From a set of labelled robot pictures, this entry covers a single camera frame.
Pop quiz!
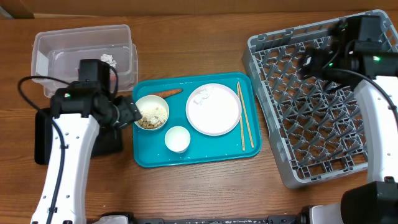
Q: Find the teal plastic tray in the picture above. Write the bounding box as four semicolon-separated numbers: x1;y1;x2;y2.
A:
132;72;262;168

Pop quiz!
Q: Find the small white cup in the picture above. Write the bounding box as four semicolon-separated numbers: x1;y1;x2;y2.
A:
165;126;191;153

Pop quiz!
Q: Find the grey dishwasher rack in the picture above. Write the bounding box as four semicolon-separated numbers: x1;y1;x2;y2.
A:
241;9;398;190

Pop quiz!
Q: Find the white napkin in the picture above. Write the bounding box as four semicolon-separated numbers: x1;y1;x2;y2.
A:
100;54;117;68

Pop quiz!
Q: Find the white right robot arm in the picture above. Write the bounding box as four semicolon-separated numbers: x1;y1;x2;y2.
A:
298;47;397;223

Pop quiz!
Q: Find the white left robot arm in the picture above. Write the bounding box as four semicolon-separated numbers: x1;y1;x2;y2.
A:
30;78;141;223

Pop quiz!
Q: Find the black rectangular tray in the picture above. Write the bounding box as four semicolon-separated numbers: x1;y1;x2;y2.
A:
34;108;123;165

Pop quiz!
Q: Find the clear plastic bin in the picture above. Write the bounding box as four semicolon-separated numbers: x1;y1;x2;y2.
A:
31;24;138;98

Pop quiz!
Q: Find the light wooden chopstick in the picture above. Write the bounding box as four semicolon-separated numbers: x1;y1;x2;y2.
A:
237;82;246;151

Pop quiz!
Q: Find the orange carrot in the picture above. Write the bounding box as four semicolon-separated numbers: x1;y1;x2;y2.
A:
150;88;183;99

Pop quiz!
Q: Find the cream bowl with food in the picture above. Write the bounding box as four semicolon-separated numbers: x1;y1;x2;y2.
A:
135;95;170;131

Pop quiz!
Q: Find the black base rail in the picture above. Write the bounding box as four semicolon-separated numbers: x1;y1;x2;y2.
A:
103;212;310;224

